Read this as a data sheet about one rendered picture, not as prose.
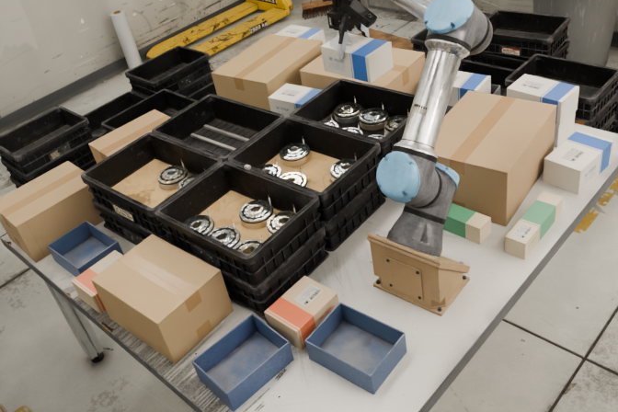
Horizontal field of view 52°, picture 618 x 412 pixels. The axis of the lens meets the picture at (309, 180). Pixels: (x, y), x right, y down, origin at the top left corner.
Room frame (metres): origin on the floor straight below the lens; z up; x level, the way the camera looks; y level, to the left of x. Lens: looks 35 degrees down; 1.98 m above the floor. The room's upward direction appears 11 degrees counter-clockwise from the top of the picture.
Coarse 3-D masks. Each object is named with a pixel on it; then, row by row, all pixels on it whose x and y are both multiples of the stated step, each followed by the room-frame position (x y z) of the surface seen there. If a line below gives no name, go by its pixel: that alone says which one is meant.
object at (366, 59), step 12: (360, 36) 1.96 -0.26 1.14; (324, 48) 1.93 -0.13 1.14; (348, 48) 1.88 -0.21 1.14; (360, 48) 1.86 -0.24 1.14; (372, 48) 1.85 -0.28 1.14; (384, 48) 1.84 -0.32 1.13; (324, 60) 1.93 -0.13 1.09; (336, 60) 1.89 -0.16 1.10; (348, 60) 1.85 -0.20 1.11; (360, 60) 1.81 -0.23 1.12; (372, 60) 1.80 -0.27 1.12; (384, 60) 1.84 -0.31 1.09; (336, 72) 1.90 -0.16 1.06; (348, 72) 1.86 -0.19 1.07; (360, 72) 1.82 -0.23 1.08; (372, 72) 1.80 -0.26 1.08; (384, 72) 1.84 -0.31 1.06
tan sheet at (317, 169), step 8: (312, 152) 1.80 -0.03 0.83; (272, 160) 1.80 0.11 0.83; (312, 160) 1.75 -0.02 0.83; (320, 160) 1.74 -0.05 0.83; (328, 160) 1.73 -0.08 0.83; (336, 160) 1.72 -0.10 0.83; (280, 168) 1.74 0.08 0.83; (288, 168) 1.73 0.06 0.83; (296, 168) 1.72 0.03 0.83; (304, 168) 1.71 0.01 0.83; (312, 168) 1.70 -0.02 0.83; (320, 168) 1.69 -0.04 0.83; (328, 168) 1.68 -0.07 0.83; (312, 176) 1.66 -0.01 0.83; (320, 176) 1.65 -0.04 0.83; (328, 176) 1.64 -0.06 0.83; (312, 184) 1.62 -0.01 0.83; (320, 184) 1.61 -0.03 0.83; (328, 184) 1.60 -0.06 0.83
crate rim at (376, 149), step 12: (300, 120) 1.85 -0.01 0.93; (264, 132) 1.82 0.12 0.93; (336, 132) 1.73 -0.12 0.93; (252, 144) 1.77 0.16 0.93; (372, 144) 1.63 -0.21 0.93; (372, 156) 1.58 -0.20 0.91; (252, 168) 1.62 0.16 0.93; (360, 168) 1.54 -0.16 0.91; (288, 180) 1.52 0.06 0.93; (336, 180) 1.47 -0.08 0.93; (348, 180) 1.49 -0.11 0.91; (312, 192) 1.44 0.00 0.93; (324, 192) 1.43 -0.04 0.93
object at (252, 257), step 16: (208, 176) 1.63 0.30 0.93; (256, 176) 1.58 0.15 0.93; (304, 192) 1.44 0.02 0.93; (160, 208) 1.51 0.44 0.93; (304, 208) 1.38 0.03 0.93; (176, 224) 1.41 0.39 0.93; (288, 224) 1.32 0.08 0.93; (208, 240) 1.32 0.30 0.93; (272, 240) 1.27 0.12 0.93; (240, 256) 1.23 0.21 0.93; (256, 256) 1.22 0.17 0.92
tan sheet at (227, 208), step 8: (232, 192) 1.66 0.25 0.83; (224, 200) 1.62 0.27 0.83; (232, 200) 1.61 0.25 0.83; (240, 200) 1.60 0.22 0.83; (248, 200) 1.60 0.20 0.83; (208, 208) 1.60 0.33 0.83; (216, 208) 1.59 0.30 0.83; (224, 208) 1.58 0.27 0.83; (232, 208) 1.57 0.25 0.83; (240, 208) 1.57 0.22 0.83; (216, 216) 1.55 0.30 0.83; (224, 216) 1.54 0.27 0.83; (232, 216) 1.53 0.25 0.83; (216, 224) 1.51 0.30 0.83; (224, 224) 1.50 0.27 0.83; (232, 224) 1.49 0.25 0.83; (240, 224) 1.48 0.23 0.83; (240, 232) 1.45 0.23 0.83; (248, 232) 1.44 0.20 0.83; (256, 232) 1.44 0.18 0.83; (264, 232) 1.43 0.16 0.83; (264, 240) 1.39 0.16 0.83
